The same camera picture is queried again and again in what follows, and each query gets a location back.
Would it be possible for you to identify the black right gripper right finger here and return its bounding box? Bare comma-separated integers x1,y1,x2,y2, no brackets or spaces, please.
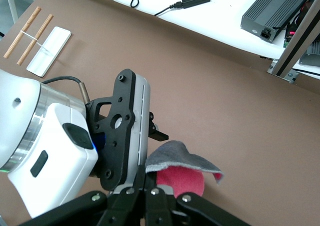
145,175,252,226

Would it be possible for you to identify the grey finned metal box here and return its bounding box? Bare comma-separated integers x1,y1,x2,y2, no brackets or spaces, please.
298,40,320,67

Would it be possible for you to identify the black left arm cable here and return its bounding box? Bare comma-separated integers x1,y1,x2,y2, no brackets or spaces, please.
41,75,90,104

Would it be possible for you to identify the grey power supply box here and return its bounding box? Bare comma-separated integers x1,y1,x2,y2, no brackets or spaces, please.
240,0,317,45

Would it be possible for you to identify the wooden rack rod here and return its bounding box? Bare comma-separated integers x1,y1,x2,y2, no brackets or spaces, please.
16,13,55,66
3,6,42,59

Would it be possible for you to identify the black adapter cable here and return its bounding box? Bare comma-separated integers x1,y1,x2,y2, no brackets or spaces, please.
153,0,237,17

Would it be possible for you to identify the white pole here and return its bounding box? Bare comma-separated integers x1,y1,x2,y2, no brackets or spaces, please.
4,0,19,24

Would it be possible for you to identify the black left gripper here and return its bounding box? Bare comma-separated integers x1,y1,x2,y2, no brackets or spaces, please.
85,98,169,176

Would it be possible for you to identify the pink and grey towel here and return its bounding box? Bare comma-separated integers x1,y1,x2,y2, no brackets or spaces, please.
144,140,225,199

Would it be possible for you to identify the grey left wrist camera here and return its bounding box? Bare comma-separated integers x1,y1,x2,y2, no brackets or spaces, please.
94,68,152,192

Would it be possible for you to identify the aluminium profile post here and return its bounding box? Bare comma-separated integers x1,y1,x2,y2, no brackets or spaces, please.
266,0,320,84

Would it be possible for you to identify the green circuit board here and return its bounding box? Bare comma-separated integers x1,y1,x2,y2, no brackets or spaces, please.
282,23,299,49

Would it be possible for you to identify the thin metal rack bar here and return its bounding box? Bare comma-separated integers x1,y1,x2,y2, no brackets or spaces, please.
19,30,52,55

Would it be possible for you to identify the white rack base plate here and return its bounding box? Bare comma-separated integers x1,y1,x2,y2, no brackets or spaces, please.
25,26,73,77

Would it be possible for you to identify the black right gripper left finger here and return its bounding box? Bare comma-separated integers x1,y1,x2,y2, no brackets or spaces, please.
16,171,146,226

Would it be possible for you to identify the brown table cover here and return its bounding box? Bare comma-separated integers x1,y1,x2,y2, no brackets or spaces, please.
0,0,320,226

